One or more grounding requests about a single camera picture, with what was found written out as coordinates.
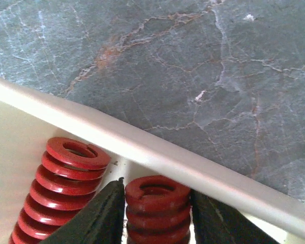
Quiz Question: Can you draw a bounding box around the red spring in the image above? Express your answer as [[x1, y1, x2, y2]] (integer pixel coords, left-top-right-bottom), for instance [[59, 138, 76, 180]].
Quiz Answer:
[[125, 175, 191, 243], [8, 137, 111, 243]]

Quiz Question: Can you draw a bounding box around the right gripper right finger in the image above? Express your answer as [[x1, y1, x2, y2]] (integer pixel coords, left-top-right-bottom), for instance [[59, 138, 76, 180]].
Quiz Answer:
[[191, 190, 278, 244]]

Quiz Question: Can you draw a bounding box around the white tray of springs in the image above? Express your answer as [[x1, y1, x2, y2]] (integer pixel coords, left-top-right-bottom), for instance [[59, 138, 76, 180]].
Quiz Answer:
[[0, 78, 305, 243]]

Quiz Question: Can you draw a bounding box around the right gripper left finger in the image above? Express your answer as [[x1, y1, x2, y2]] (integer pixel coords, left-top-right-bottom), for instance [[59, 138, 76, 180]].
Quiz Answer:
[[40, 177, 125, 244]]

